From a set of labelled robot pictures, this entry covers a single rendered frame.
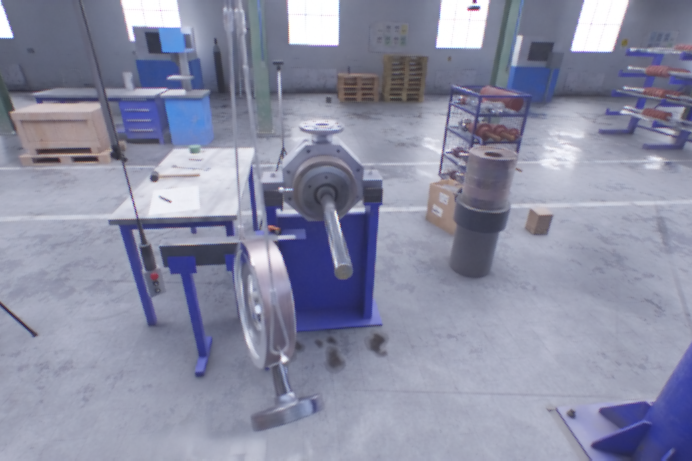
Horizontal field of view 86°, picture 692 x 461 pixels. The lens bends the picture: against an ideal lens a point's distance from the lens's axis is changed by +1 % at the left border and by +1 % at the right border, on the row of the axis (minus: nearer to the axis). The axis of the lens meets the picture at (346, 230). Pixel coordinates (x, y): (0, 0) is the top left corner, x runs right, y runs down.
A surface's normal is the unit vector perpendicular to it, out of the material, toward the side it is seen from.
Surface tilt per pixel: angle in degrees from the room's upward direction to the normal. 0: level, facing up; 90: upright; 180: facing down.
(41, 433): 0
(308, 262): 90
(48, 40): 90
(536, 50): 90
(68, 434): 0
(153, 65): 90
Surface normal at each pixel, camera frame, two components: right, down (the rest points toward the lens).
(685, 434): -0.85, 0.23
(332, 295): 0.14, 0.47
